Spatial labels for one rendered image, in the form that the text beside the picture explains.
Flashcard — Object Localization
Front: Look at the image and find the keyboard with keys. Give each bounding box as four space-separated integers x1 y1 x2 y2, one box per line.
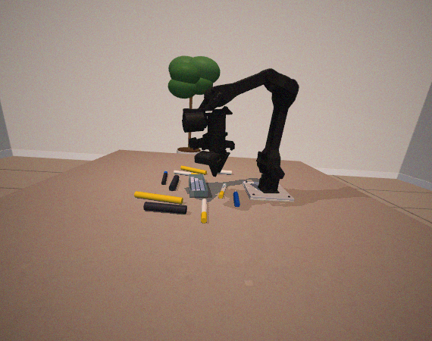
189 174 208 198

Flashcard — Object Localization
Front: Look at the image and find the blue stylus with grey tip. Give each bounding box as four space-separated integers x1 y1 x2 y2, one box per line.
233 190 240 207

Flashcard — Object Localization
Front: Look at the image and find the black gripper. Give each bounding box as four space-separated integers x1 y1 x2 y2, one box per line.
194 130 235 177

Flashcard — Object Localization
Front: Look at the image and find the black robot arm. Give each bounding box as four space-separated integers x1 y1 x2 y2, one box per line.
182 68 299 193

